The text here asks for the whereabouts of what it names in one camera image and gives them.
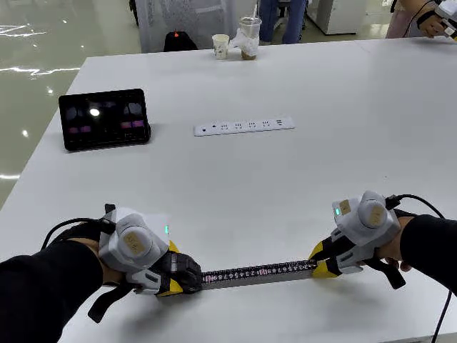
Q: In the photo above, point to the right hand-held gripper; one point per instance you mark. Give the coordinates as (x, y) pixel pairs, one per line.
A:
(371, 218)

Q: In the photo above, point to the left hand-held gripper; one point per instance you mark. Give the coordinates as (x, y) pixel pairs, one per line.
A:
(134, 243)

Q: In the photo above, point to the black yellow tape measure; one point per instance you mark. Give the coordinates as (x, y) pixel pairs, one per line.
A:
(184, 271)

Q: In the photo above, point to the person's left forearm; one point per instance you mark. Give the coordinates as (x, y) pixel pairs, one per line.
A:
(43, 296)

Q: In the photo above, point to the person's right forearm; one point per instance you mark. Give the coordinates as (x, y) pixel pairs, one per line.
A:
(430, 243)

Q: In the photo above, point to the person's left hand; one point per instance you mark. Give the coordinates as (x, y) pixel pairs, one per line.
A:
(107, 268)

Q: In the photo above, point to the person's right hand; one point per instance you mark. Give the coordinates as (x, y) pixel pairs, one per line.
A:
(391, 250)

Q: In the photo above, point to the black tablet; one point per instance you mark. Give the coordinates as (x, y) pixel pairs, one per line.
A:
(103, 119)

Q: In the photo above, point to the white power strip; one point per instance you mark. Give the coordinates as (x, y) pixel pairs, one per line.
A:
(244, 125)

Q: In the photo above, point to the black backpack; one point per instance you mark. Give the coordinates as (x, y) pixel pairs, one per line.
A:
(180, 42)

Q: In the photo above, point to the white paper cup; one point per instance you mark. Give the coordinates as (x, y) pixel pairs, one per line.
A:
(220, 46)

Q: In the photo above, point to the white plastic bag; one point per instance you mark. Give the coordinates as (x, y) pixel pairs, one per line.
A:
(244, 43)

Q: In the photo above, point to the white cabinet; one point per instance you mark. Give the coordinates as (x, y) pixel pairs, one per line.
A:
(337, 16)

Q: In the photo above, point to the clear plastic drink cup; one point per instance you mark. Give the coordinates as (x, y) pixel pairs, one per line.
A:
(250, 26)

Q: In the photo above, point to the grey partition panel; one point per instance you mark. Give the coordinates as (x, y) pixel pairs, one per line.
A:
(185, 16)

